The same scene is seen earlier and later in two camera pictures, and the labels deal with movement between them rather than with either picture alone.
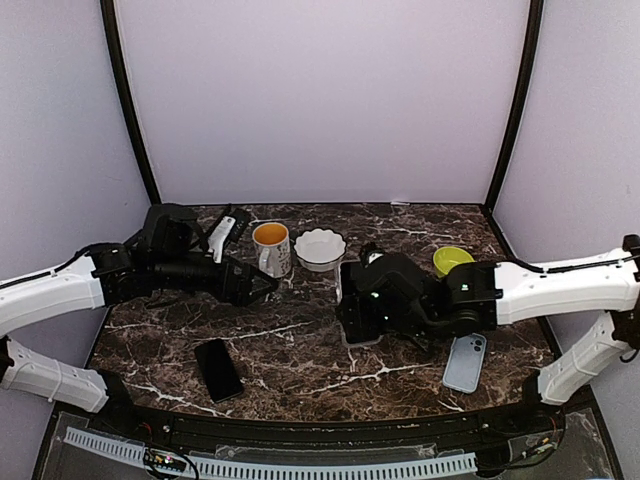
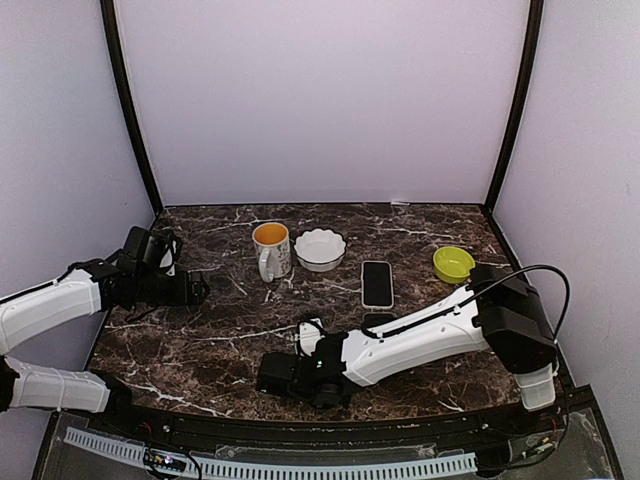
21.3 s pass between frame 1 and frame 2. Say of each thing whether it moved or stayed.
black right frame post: stayed
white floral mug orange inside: stayed
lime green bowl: stayed
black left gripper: moved
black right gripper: moved
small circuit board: stayed
